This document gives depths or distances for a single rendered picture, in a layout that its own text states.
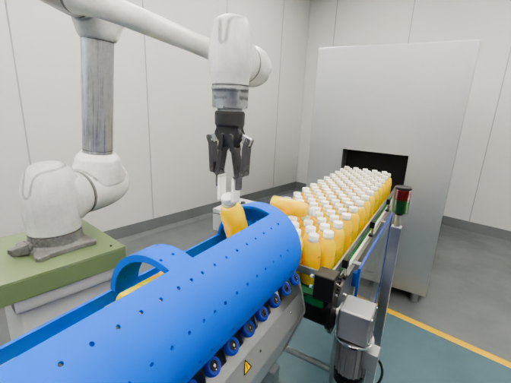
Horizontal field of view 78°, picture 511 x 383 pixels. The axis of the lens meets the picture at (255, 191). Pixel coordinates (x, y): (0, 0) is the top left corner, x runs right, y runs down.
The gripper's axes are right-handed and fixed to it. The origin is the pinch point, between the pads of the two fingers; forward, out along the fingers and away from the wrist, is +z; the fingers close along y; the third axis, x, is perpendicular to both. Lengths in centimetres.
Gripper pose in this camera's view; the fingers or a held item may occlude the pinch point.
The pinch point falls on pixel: (228, 188)
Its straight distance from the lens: 83.5
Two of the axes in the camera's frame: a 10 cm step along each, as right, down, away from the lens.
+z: -0.4, 9.6, 2.7
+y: 8.5, 1.7, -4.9
